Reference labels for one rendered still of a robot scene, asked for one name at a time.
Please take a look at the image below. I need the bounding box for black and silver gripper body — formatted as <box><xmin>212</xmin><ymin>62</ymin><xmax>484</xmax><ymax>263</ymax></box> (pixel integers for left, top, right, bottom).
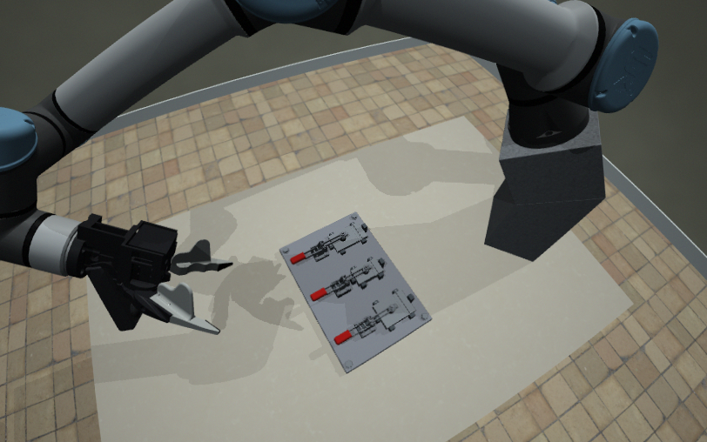
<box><xmin>66</xmin><ymin>213</ymin><xmax>178</xmax><ymax>297</ymax></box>

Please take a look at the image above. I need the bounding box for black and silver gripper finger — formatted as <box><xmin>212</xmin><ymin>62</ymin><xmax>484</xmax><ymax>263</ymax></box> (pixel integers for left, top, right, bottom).
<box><xmin>167</xmin><ymin>239</ymin><xmax>233</xmax><ymax>276</ymax></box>
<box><xmin>125</xmin><ymin>282</ymin><xmax>220</xmax><ymax>335</ymax></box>

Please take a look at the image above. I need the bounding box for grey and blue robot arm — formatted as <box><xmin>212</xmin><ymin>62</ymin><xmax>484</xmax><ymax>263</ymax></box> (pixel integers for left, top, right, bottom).
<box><xmin>0</xmin><ymin>0</ymin><xmax>659</xmax><ymax>277</ymax></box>

